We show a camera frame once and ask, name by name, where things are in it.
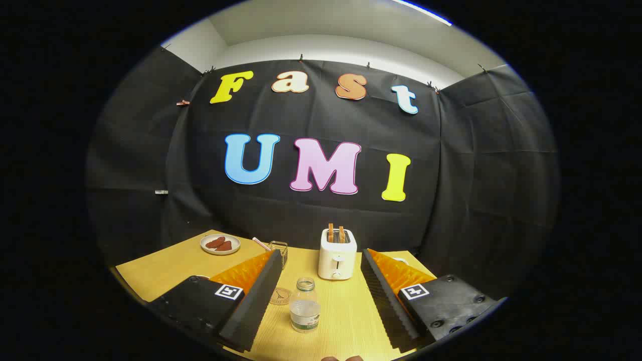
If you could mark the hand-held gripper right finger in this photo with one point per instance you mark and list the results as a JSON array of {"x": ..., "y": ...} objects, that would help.
[{"x": 388, "y": 311}]

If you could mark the white round plate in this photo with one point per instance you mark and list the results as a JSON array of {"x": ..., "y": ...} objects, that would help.
[{"x": 235, "y": 244}]

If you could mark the wooden table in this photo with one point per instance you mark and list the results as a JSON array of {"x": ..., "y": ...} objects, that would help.
[{"x": 165, "y": 273}]

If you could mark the white toaster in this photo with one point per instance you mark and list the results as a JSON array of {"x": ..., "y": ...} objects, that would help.
[{"x": 337, "y": 260}]

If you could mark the round wooden coaster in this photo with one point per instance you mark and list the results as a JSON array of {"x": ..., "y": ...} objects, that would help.
[{"x": 281, "y": 297}]

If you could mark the clear plastic juice bottle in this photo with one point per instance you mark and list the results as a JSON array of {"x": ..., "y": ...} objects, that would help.
[{"x": 305, "y": 313}]

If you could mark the red-brown sausage piece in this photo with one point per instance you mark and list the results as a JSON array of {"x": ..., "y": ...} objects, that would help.
[
  {"x": 215, "y": 242},
  {"x": 224, "y": 246}
]

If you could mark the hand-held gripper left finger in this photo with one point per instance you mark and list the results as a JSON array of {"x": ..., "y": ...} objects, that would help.
[{"x": 251, "y": 311}]

